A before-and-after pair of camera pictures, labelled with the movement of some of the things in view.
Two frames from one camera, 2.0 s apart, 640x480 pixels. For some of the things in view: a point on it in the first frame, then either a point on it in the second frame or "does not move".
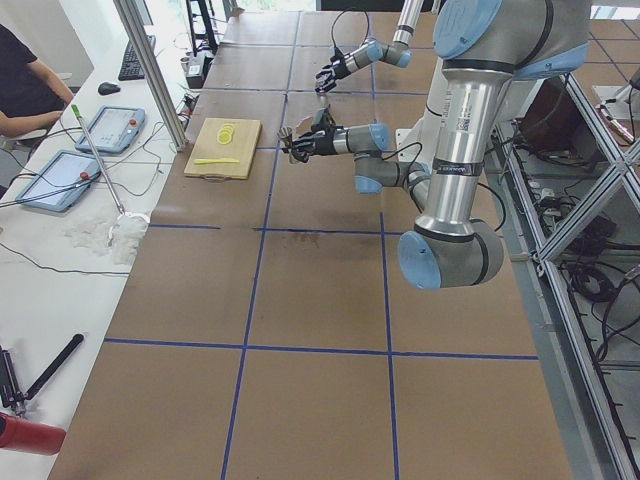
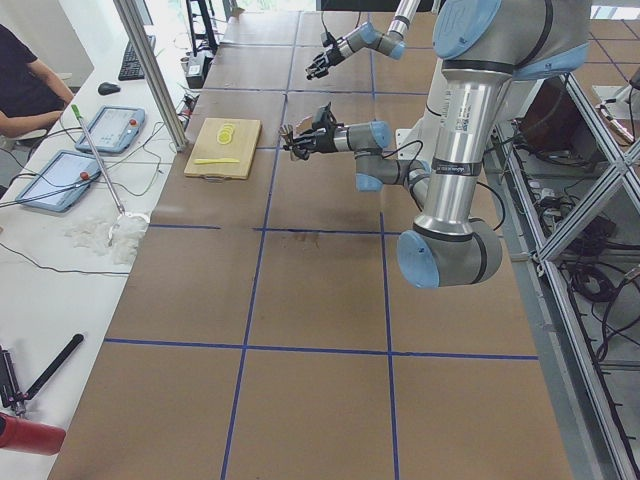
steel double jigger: [286, 141] does not move
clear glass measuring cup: [325, 86] to [313, 73]
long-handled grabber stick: [124, 213] does not move
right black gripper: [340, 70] to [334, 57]
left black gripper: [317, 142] does not move
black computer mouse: [108, 88] does not move
